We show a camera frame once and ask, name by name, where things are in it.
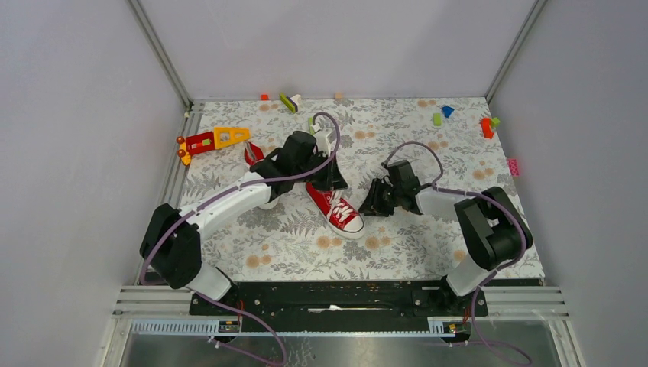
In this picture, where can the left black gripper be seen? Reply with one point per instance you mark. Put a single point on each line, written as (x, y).
(332, 180)

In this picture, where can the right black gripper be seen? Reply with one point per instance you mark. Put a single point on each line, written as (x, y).
(372, 205)

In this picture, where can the red sneaker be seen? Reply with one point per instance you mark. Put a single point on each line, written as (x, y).
(252, 154)
(340, 215)

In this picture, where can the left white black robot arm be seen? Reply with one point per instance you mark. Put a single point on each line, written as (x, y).
(172, 244)

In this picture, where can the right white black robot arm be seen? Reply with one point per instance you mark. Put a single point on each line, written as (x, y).
(495, 235)

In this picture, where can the floral patterned mat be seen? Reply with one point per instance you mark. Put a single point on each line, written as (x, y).
(293, 242)

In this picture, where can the green block near centre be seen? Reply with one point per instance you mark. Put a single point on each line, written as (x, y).
(311, 126)

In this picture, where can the green purple white block stack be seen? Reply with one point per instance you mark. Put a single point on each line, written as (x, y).
(293, 103)

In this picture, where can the blue triangular block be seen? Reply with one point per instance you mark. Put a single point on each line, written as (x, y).
(447, 111)

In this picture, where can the red yellow toy block assembly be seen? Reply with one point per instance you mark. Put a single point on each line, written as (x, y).
(215, 139)

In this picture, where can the orange block right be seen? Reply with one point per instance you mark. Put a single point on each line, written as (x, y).
(486, 128)

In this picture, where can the pink block at edge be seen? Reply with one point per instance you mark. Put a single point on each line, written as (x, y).
(514, 167)

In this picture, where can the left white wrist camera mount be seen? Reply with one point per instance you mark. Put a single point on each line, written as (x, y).
(325, 140)

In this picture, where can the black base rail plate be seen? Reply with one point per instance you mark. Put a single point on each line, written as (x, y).
(334, 308)

